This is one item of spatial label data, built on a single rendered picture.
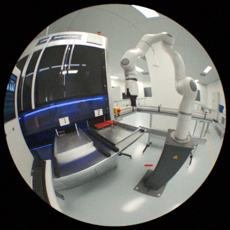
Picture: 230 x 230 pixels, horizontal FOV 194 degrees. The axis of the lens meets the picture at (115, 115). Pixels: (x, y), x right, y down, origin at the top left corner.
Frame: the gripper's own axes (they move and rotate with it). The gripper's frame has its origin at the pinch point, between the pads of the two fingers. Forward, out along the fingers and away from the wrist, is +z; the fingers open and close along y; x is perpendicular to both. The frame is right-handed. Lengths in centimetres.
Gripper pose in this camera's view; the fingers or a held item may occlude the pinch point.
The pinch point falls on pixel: (133, 103)
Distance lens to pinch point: 48.9
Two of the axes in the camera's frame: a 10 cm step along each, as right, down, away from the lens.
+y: -7.4, 2.2, -6.4
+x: 6.7, 1.2, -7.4
